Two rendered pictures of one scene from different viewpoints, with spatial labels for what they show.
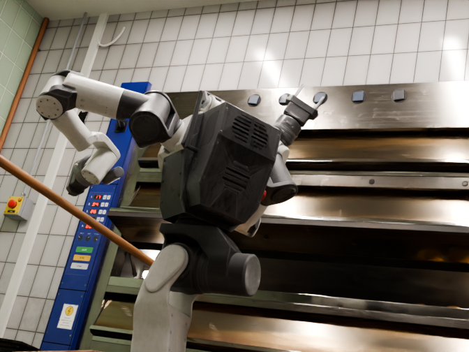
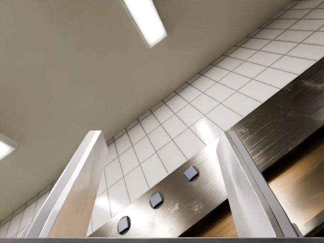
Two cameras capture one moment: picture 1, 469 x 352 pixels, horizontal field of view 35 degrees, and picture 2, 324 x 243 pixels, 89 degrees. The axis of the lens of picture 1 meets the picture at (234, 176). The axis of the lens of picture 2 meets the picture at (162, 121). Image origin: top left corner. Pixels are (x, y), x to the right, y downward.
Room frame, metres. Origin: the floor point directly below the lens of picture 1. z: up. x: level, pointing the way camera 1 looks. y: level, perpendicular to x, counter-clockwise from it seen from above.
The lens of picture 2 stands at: (2.19, -0.17, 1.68)
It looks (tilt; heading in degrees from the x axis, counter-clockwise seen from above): 52 degrees up; 330
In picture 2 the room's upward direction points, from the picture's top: 38 degrees counter-clockwise
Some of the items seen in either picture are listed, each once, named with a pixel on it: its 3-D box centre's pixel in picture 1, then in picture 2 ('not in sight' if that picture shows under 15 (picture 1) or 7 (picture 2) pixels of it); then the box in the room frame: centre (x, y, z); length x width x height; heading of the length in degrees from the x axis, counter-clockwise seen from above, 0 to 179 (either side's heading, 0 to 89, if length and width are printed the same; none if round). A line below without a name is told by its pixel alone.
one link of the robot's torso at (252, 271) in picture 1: (208, 260); not in sight; (1.99, 0.02, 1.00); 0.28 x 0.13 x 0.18; 62
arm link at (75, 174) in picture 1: (84, 173); not in sight; (2.23, 0.47, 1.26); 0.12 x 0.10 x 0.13; 28
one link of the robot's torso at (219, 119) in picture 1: (215, 170); not in sight; (1.98, 0.06, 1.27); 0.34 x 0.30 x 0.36; 120
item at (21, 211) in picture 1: (18, 207); not in sight; (3.44, 0.97, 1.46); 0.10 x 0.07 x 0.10; 61
